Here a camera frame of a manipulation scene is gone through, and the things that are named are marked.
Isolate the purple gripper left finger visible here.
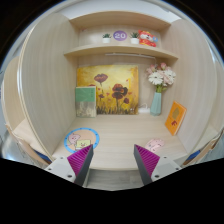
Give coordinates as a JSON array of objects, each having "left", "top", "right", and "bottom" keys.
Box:
[{"left": 67, "top": 145, "right": 93, "bottom": 186}]

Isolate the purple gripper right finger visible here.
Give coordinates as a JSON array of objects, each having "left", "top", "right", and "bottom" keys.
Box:
[{"left": 134, "top": 144, "right": 160, "bottom": 185}]

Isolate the pink pig-shaped mouse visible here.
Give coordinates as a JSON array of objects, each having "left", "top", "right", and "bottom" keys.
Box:
[{"left": 145, "top": 138, "right": 165, "bottom": 153}]

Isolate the round cartoon mouse pad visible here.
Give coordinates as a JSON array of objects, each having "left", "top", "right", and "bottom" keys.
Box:
[{"left": 64, "top": 127, "right": 100, "bottom": 153}]

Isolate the right wooden chair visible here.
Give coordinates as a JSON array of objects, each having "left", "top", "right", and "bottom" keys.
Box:
[{"left": 183, "top": 128, "right": 224, "bottom": 167}]

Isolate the wooden chair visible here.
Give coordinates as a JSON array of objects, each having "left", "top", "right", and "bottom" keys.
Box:
[
  {"left": 6, "top": 125, "right": 50, "bottom": 165},
  {"left": 183, "top": 128, "right": 224, "bottom": 167}
]

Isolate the white power adapter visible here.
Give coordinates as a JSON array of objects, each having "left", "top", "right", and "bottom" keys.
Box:
[{"left": 138, "top": 103, "right": 150, "bottom": 114}]

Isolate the teal ribbed vase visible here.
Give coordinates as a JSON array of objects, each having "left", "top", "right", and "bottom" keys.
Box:
[{"left": 150, "top": 92, "right": 162, "bottom": 116}]

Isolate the orange leaf-print book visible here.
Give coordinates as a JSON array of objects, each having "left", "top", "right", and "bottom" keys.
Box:
[{"left": 165, "top": 101, "right": 187, "bottom": 135}]

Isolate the left wooden chair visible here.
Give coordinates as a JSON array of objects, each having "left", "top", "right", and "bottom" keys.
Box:
[{"left": 6, "top": 125, "right": 50, "bottom": 165}]

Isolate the green and beige book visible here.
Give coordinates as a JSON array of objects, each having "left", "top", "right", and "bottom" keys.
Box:
[{"left": 75, "top": 86, "right": 96, "bottom": 118}]

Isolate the yellow poppy flower painting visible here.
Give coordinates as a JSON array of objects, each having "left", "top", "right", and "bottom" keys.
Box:
[{"left": 76, "top": 65, "right": 139, "bottom": 115}]

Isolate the pink and white flower bouquet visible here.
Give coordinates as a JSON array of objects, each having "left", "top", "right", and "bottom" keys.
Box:
[{"left": 146, "top": 62, "right": 176, "bottom": 93}]

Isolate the red lucky cat figurine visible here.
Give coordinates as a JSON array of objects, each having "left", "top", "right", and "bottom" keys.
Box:
[{"left": 138, "top": 30, "right": 158, "bottom": 47}]

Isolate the right small potted plant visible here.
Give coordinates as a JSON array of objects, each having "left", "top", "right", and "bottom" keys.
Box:
[{"left": 130, "top": 32, "right": 139, "bottom": 44}]

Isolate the small potted plant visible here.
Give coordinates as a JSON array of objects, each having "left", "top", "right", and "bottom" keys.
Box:
[
  {"left": 130, "top": 32, "right": 139, "bottom": 44},
  {"left": 102, "top": 33, "right": 112, "bottom": 43}
]

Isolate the left small potted plant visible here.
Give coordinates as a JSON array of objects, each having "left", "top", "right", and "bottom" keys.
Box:
[{"left": 102, "top": 33, "right": 112, "bottom": 43}]

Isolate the purple round number sign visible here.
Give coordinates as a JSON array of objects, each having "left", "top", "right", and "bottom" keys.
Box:
[{"left": 113, "top": 30, "right": 127, "bottom": 41}]

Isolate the wooden wall shelf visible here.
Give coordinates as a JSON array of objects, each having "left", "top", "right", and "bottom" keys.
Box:
[{"left": 64, "top": 44, "right": 178, "bottom": 60}]

